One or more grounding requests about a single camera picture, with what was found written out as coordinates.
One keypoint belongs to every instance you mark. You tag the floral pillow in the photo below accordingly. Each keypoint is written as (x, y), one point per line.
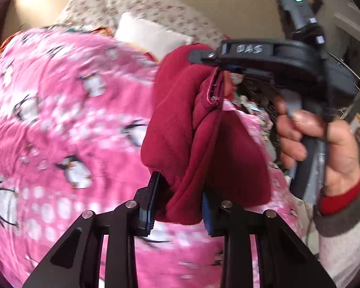
(172, 14)
(87, 16)

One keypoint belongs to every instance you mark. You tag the floral pillow left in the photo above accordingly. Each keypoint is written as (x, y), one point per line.
(87, 16)

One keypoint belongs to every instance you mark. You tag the grey and red sleeve forearm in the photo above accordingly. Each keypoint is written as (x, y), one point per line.
(337, 220)

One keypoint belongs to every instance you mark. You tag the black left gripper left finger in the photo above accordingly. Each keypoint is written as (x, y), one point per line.
(75, 259)

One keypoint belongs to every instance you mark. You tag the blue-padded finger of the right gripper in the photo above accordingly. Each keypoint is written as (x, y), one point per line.
(212, 58)

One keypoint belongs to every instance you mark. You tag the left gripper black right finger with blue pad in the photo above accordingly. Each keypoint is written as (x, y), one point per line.
(283, 259)

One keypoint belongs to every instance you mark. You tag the dark red fleece garment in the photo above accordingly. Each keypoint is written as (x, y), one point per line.
(196, 144)

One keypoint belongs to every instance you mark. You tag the person's right hand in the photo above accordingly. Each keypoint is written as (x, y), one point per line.
(342, 158)

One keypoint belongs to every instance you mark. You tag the floral pillow right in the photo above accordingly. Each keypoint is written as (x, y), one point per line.
(172, 14)

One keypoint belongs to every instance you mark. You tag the dark carved wooden headboard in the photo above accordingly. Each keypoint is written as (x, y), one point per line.
(253, 99)

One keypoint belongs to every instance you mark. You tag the white small pillow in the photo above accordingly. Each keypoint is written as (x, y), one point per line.
(149, 37)

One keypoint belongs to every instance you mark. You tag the pink penguin blanket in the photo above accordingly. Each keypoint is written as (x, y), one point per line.
(74, 109)

